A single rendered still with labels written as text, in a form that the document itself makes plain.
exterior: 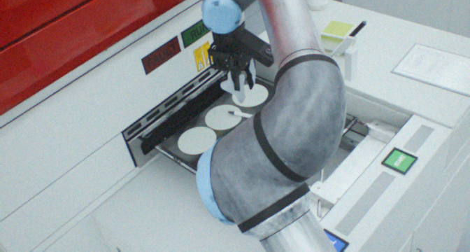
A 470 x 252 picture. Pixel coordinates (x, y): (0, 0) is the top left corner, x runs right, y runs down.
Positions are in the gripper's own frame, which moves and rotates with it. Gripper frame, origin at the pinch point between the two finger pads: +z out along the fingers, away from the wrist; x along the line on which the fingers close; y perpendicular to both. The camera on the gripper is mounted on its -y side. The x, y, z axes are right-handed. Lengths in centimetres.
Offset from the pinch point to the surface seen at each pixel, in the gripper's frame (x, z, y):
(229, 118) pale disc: 1.9, 8.7, 5.9
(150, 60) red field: 8.6, -12.0, 20.5
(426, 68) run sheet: -23.7, 1.8, -38.5
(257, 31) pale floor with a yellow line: -168, 98, 86
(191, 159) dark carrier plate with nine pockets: 18.3, 8.6, 7.9
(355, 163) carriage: 5.1, 10.6, -28.9
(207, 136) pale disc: 9.8, 8.6, 8.2
